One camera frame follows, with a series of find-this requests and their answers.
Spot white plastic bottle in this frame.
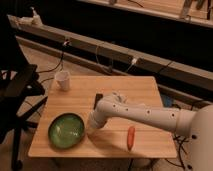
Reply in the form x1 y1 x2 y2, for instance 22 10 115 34
113 92 127 103

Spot white device on rail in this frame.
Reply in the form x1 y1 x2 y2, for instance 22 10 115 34
15 7 43 27

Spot grey metal rail beam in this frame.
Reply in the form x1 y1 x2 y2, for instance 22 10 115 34
9 16 213 91

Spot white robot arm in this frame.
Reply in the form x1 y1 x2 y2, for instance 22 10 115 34
87 93 213 171

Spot white paper cup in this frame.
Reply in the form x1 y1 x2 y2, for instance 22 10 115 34
54 70 70 91

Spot green ceramic bowl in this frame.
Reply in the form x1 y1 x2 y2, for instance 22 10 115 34
48 113 85 149

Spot orange carrot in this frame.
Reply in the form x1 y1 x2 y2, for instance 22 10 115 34
127 126 135 151

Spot black office chair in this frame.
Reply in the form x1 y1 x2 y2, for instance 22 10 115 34
0 12 47 171

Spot black rectangular block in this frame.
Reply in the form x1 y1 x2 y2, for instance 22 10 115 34
93 93 103 109

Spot black floor cables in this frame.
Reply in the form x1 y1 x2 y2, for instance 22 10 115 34
165 99 201 171

